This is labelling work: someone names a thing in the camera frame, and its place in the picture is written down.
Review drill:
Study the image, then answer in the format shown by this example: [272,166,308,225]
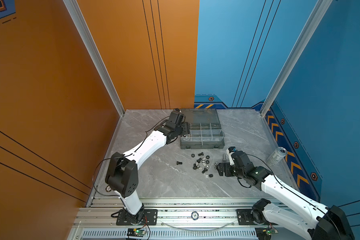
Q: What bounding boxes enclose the grey plastic organizer box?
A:
[180,109,225,150]

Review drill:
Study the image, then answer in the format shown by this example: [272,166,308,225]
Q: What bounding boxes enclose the aluminium corner post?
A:
[63,0,125,117]
[260,0,333,118]

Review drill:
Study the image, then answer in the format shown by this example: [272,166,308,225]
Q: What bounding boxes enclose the right aluminium corner post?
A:
[260,0,333,118]

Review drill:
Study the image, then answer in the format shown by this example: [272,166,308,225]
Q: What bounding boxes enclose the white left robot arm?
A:
[105,109,189,224]

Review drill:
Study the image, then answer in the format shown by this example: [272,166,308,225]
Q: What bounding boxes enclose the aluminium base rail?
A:
[66,197,328,240]

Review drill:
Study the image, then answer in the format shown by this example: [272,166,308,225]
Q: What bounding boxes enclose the left aluminium corner post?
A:
[63,0,125,117]

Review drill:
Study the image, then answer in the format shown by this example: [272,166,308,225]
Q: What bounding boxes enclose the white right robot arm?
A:
[217,147,355,240]

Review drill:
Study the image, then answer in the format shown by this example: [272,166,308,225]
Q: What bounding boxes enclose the green circuit board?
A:
[127,229,147,238]

